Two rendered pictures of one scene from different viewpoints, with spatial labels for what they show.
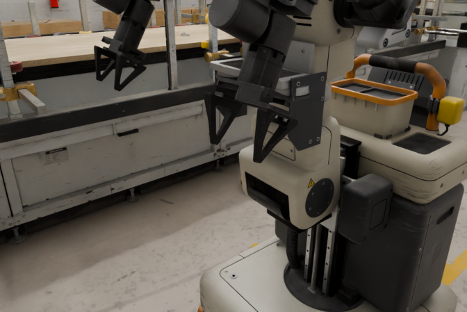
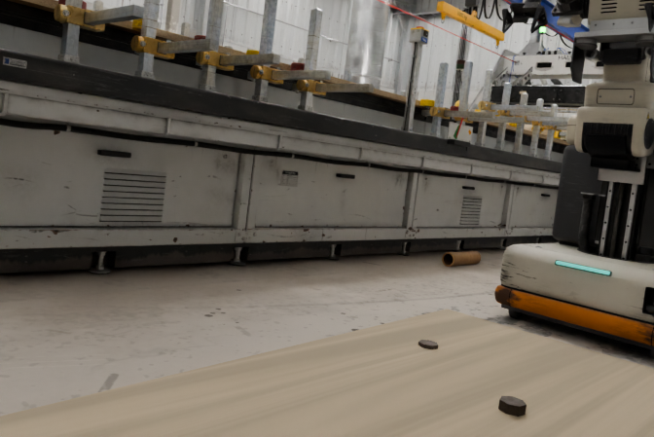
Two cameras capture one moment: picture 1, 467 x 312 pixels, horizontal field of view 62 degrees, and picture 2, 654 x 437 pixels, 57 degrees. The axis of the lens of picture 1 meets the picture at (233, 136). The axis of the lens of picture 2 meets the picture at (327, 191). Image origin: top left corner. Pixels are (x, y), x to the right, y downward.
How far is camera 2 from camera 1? 1.68 m
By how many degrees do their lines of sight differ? 20
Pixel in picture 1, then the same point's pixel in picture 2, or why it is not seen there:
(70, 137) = (331, 147)
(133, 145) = (345, 194)
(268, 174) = (612, 114)
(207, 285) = (518, 251)
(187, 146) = (384, 214)
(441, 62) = not seen: hidden behind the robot
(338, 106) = not seen: hidden behind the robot
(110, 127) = (358, 151)
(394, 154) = not seen: outside the picture
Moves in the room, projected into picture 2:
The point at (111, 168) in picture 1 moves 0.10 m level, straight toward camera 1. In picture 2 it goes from (324, 212) to (333, 215)
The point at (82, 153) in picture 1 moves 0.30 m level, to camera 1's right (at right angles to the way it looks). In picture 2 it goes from (307, 184) to (367, 191)
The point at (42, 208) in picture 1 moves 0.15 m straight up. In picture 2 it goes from (269, 232) to (272, 200)
